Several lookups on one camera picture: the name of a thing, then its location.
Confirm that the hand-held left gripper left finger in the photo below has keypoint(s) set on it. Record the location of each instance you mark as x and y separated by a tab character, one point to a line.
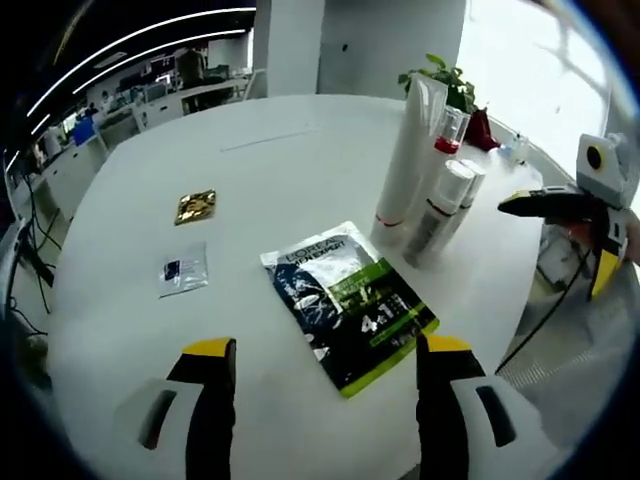
210	400

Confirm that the green black skincare packet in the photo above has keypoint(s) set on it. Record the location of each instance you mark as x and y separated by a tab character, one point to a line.
350	310

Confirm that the potted green plant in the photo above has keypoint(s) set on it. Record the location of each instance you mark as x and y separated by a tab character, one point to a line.
450	80

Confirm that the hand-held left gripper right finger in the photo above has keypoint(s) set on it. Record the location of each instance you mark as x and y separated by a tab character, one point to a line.
440	400

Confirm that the white skincare tube red stripe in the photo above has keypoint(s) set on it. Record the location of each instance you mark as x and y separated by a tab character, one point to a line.
405	165

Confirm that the small clear blue bottle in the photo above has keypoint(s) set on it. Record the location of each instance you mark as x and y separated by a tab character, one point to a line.
515	150

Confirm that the person's right hand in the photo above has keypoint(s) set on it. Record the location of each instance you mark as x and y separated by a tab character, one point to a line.
581	233

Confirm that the white skincare bottle red collar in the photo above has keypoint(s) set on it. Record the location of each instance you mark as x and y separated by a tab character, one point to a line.
447	145

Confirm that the dark red bag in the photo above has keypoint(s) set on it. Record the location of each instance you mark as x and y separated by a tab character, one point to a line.
482	130

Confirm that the blue storage box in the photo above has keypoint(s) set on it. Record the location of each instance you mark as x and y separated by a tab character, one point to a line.
86	134

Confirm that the gold foil skincare sachet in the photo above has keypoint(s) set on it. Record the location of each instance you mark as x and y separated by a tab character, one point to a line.
196	207

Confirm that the long ceiling light strip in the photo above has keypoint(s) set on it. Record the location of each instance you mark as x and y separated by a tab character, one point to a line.
200	16
210	36

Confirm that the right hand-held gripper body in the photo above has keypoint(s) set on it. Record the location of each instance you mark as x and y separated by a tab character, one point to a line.
615	185

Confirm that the small clear skincare sachet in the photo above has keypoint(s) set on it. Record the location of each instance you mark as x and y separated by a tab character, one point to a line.
185	270

